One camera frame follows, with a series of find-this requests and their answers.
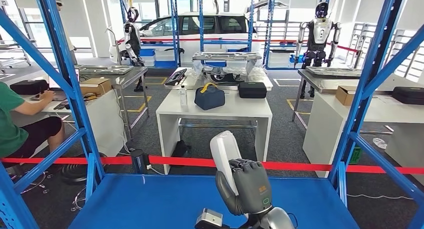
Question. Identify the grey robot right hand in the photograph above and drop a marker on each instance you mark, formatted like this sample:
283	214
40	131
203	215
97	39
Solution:
255	187

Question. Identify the white plastic shell part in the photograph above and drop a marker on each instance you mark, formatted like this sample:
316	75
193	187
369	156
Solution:
223	154

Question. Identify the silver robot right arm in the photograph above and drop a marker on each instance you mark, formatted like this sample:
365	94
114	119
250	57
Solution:
278	221

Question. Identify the blue metal shelf rack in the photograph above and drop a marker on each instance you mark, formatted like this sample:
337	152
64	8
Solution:
174	28
198	204
225	41
269	28

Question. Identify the black car part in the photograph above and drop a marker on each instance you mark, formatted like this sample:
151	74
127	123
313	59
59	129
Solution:
222	77

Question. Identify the red barrier tape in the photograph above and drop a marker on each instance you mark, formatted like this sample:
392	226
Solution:
185	162

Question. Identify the white table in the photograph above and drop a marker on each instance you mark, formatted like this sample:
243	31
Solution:
232	108
324	131
106	121

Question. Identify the black hard case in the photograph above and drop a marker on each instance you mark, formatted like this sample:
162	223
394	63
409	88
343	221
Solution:
29	87
252	90
409	95

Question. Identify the green plastic crate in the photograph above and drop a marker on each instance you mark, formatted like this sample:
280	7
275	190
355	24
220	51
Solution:
355	155

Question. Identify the cardboard box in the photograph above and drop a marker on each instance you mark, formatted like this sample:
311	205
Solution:
344	95
96	86

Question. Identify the crumpled plastic wrap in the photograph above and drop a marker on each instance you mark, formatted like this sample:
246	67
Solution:
379	143

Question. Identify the grey metal fixture plate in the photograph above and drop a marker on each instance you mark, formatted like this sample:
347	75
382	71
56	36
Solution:
106	70
227	56
333	72

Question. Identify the black slotted tray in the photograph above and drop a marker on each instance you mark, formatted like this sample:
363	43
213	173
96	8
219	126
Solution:
175	77

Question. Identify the white car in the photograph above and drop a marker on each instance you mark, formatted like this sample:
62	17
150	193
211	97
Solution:
188	48

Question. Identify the silver black humanoid robot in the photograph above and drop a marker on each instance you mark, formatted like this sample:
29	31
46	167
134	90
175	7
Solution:
318	32

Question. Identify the blue plastic bin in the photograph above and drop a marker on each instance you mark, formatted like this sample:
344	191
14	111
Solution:
147	52

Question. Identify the black round stanchion base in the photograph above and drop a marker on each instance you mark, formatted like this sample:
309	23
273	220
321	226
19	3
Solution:
79	172

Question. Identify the chrome swivel chair base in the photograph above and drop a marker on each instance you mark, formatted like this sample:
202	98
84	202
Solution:
78	199

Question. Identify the yellow black tool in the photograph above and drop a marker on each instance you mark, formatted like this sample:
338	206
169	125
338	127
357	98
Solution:
91	96

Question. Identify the black white humanoid robot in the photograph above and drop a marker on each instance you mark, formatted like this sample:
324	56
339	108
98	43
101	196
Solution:
132	38

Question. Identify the black handheld device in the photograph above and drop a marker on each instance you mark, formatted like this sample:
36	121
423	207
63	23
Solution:
61	105

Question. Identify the laptop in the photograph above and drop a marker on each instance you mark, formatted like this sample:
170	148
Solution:
56	82

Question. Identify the person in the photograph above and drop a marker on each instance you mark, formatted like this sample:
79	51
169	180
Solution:
10	121

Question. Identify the black barrier post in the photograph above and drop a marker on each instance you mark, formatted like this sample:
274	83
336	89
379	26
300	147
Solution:
139	161

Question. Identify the white metal frame rack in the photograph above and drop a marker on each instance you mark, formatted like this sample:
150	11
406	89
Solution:
412	65
357	38

